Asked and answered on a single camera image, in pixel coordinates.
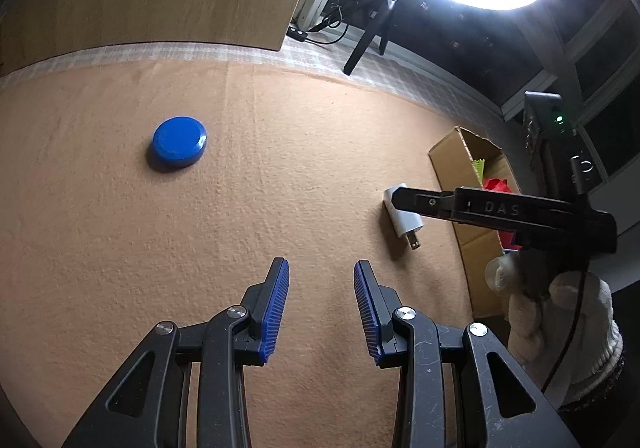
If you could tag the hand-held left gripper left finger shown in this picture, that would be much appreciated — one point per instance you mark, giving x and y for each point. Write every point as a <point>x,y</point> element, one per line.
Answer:
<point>275,308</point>

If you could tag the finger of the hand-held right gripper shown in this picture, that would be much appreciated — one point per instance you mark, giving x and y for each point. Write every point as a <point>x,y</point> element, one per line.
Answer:
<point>425,202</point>

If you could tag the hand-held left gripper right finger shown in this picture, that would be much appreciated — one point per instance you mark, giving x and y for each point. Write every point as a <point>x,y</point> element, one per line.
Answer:
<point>367,308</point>

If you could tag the white charger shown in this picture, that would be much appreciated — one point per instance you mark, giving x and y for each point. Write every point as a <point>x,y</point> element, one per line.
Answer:
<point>400,223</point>

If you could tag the yellow shuttlecock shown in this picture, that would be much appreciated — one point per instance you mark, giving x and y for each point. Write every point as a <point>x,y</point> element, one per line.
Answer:
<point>479,167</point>

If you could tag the red pouch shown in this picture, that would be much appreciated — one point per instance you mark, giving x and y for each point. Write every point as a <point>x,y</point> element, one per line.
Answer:
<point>496,185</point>

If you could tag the cardboard box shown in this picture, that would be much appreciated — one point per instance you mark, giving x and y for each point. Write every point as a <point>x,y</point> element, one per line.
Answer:
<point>480,248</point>

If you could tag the blue round lid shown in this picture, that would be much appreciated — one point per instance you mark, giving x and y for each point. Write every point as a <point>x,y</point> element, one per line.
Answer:
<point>177,140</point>

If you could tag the person's right forearm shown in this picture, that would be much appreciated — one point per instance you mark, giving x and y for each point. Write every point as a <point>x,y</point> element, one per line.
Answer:
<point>600,403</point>

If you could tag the person's right hand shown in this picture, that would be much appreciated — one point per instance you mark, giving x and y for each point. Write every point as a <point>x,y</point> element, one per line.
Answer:
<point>600,323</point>

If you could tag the black tripod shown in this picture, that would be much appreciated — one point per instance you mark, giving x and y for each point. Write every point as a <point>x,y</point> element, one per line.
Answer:
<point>360,50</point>

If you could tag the checked sheet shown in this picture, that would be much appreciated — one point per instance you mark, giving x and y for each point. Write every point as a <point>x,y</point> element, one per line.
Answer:
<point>320,62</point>

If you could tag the black power strip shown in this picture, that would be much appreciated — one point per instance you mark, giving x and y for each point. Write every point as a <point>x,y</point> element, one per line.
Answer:
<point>298,33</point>

